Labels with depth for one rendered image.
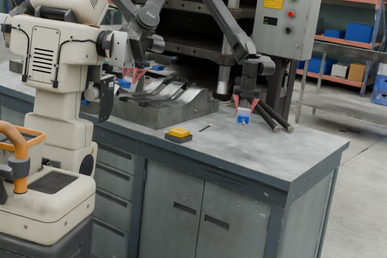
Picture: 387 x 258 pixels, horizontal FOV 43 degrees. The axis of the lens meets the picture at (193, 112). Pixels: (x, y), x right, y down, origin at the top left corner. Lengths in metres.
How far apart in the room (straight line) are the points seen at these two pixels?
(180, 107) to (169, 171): 0.29
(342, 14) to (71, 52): 7.38
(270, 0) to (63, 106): 1.39
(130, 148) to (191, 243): 0.47
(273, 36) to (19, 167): 1.69
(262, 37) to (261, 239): 1.21
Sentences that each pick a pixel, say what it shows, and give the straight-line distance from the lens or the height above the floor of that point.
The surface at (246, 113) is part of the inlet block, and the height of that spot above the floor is 0.95.
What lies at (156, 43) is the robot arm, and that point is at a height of 1.14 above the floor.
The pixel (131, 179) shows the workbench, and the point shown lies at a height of 0.55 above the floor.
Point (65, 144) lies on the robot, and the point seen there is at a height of 0.83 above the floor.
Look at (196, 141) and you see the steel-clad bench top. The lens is 1.92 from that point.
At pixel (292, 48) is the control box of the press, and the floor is 1.13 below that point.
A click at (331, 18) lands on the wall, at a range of 8.75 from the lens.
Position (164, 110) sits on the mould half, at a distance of 2.02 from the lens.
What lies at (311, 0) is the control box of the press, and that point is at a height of 1.38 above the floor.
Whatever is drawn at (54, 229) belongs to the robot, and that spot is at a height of 0.74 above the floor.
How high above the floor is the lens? 1.41
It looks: 15 degrees down
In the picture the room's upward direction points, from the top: 7 degrees clockwise
